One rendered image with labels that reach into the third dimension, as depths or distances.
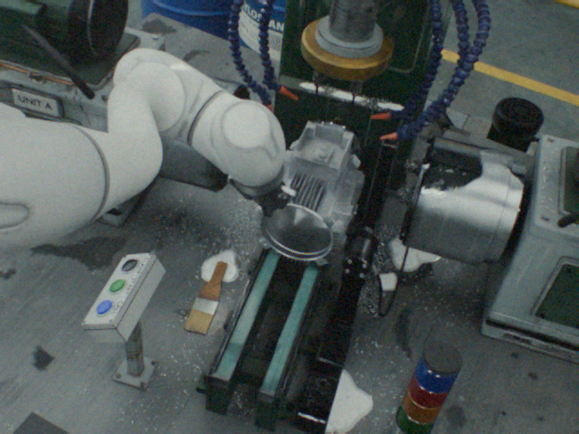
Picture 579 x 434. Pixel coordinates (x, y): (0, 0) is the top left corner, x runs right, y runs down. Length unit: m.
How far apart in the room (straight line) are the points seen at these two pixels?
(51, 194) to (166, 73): 0.52
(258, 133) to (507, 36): 3.40
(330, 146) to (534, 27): 3.06
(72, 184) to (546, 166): 1.14
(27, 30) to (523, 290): 1.12
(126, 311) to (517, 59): 3.20
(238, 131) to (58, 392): 0.73
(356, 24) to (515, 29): 3.07
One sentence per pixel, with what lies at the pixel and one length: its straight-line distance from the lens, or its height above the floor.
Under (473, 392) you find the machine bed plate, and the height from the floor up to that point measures 0.80.
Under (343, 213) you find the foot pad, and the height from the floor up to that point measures 1.07.
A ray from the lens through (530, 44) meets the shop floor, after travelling 4.34.
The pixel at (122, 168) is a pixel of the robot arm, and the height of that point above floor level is 1.63.
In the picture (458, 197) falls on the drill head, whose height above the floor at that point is 1.13.
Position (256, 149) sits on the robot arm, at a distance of 1.03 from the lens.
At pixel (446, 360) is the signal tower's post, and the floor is 1.22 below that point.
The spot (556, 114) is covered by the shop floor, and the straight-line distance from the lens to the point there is 3.86.
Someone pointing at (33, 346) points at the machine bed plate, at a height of 0.80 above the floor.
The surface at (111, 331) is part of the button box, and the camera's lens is 1.29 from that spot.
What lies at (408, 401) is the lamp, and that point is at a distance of 1.20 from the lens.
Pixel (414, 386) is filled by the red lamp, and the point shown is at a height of 1.15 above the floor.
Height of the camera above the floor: 2.11
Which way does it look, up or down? 46 degrees down
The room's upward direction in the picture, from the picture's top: 8 degrees clockwise
